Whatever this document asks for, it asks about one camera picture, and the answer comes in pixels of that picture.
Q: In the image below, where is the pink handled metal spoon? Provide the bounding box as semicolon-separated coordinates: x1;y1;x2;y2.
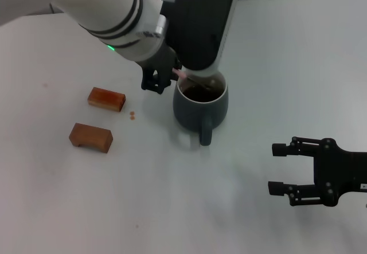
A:
173;67;217;91

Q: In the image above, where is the reddish brown wooden block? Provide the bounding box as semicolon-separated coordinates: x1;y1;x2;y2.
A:
87;87;126;113

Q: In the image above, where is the dark brown coffee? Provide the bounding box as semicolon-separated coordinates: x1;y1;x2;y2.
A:
182;84;225;102

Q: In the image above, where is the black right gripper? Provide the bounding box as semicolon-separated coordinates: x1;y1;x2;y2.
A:
268;136;367;208

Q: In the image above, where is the light brown arched wooden block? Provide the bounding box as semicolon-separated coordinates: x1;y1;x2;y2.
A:
68;122;114;154

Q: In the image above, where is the grey ceramic cup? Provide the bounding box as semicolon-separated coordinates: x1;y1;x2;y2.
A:
173;71;229;147

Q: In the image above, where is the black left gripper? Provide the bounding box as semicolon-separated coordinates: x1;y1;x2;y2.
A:
134;40;182;94

